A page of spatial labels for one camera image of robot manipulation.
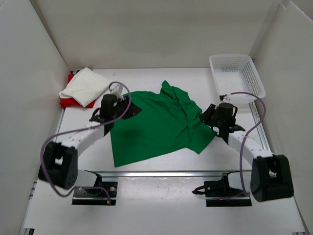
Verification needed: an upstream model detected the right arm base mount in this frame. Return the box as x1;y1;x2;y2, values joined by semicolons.
192;171;252;208

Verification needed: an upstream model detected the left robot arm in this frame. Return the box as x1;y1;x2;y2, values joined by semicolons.
38;94;142;196

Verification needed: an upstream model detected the red t-shirt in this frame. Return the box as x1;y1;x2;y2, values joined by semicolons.
59;74;95;109

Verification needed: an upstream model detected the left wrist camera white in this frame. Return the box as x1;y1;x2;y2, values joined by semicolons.
110;84;124;100

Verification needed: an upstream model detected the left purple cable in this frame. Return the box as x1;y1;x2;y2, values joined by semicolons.
40;82;133;205

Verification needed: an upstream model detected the white plastic basket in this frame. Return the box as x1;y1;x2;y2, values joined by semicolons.
209;54;266;104

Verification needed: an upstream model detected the green garment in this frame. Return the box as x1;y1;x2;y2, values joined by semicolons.
110;81;215;167

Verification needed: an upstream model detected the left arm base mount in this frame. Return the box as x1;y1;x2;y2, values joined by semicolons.
72;172;118;206

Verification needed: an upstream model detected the white t-shirt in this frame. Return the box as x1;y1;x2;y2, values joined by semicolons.
59;68;110;108

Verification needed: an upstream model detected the aluminium rail front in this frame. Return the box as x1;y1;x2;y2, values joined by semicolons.
97;170;234;178

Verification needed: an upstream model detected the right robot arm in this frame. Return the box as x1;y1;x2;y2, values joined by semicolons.
199;103;294;202

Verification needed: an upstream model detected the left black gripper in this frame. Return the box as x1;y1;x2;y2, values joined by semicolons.
111;95;141;120

